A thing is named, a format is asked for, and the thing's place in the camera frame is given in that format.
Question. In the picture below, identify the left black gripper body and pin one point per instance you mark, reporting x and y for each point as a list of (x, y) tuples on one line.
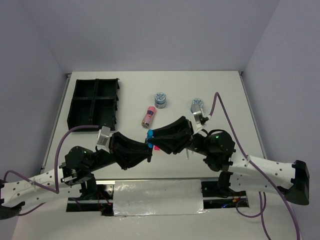
[(112, 155)]

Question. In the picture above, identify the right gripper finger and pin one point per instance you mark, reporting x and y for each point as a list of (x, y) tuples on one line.
[(168, 143), (182, 125)]

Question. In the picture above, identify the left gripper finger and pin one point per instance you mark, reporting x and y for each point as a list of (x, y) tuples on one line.
[(118, 140), (127, 158)]

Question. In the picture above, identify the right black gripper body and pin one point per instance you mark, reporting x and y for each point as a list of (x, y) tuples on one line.
[(198, 143)]

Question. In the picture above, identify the blue highlighter cap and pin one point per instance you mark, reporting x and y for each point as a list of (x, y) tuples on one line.
[(150, 134)]

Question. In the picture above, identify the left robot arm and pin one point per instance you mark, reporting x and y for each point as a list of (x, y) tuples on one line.
[(72, 179)]

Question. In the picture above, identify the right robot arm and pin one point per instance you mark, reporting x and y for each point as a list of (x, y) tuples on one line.
[(238, 172)]

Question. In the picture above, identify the green pen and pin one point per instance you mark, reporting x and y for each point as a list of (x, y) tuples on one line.
[(187, 154)]

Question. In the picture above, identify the pink highlighter cap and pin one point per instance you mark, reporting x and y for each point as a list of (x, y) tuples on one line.
[(157, 148)]

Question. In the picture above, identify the blue-lidded jar right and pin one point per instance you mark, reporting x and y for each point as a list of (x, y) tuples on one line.
[(196, 105)]

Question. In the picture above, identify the blue-lidded jar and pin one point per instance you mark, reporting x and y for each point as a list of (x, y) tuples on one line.
[(160, 100), (196, 105)]

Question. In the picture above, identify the pink-capped clear tube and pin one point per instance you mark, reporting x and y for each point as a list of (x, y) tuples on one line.
[(148, 118)]

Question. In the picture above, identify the blue-lidded jar left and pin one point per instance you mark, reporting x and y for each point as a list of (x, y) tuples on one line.
[(160, 100)]

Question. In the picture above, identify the black four-compartment organizer tray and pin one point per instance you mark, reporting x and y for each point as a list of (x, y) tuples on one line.
[(94, 103)]

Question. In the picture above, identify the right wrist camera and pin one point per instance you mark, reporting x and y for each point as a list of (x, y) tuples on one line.
[(200, 120)]

